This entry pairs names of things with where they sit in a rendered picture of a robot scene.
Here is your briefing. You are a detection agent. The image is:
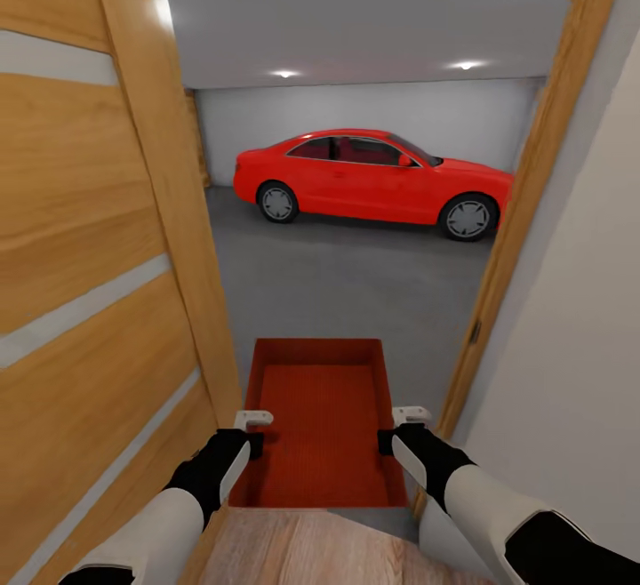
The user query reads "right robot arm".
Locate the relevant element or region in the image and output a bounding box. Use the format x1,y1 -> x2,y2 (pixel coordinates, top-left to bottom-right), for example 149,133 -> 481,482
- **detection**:
377,405 -> 640,585

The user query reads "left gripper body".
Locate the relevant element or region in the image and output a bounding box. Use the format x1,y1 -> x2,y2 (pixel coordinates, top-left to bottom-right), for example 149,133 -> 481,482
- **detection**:
241,430 -> 264,460

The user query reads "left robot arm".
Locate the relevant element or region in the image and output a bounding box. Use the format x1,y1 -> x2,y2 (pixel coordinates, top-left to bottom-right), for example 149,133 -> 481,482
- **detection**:
55,410 -> 273,585

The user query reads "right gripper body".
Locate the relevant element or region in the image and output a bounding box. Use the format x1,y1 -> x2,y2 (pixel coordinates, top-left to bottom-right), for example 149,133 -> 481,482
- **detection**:
377,428 -> 399,456

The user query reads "storage box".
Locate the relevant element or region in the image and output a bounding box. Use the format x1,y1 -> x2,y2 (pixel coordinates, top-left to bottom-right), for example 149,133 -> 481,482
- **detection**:
228,338 -> 408,509

